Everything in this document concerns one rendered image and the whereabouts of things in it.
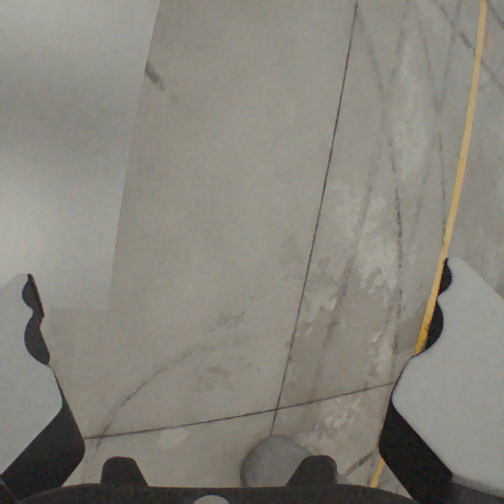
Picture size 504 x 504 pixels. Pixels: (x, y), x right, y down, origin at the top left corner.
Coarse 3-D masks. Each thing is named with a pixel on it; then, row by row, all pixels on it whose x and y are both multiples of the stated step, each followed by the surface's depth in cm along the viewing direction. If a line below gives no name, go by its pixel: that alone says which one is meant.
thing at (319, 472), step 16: (112, 464) 6; (128, 464) 6; (304, 464) 6; (320, 464) 6; (336, 464) 6; (112, 480) 5; (128, 480) 5; (144, 480) 5; (304, 480) 5; (320, 480) 5; (336, 480) 5; (32, 496) 5; (48, 496) 5; (64, 496) 5; (80, 496) 5; (96, 496) 5; (112, 496) 5; (128, 496) 5; (144, 496) 5; (160, 496) 5; (176, 496) 5; (192, 496) 5; (208, 496) 5; (224, 496) 5; (240, 496) 5; (256, 496) 5; (272, 496) 5; (288, 496) 5; (304, 496) 5; (320, 496) 5; (336, 496) 5; (352, 496) 5; (368, 496) 5; (384, 496) 5; (400, 496) 5
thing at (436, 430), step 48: (480, 288) 10; (432, 336) 9; (480, 336) 8; (432, 384) 7; (480, 384) 7; (384, 432) 7; (432, 432) 6; (480, 432) 6; (432, 480) 6; (480, 480) 5
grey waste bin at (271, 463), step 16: (256, 448) 179; (272, 448) 176; (288, 448) 175; (304, 448) 180; (256, 464) 172; (272, 464) 168; (288, 464) 165; (256, 480) 168; (272, 480) 162; (288, 480) 158
